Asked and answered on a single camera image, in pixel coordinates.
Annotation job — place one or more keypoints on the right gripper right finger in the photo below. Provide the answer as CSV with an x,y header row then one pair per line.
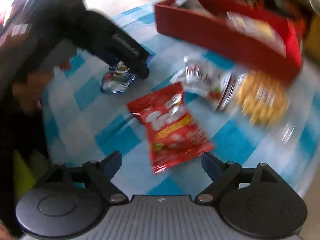
x,y
223,176

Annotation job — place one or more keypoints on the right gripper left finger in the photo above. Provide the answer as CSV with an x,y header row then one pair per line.
x,y
100,174

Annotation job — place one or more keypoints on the red Tudou chip bag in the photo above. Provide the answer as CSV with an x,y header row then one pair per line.
x,y
174,136

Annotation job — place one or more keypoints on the blue snack packet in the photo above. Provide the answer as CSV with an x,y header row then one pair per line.
x,y
118,79

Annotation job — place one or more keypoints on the braised beef jerky bag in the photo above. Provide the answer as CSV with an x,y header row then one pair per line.
x,y
192,5

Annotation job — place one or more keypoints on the person left hand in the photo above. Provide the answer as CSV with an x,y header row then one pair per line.
x,y
29,93

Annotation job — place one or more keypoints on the blue white checkered tablecloth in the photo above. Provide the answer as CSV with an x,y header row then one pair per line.
x,y
83,124

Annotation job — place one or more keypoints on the yellow puffed snack bag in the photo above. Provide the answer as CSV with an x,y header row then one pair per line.
x,y
262,98

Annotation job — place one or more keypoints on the white red strawberry packet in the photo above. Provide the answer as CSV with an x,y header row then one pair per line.
x,y
208,81

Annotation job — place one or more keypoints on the red cardboard box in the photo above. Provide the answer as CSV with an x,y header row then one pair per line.
x,y
213,33

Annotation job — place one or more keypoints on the toast bread package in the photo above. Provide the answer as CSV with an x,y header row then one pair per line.
x,y
257,29

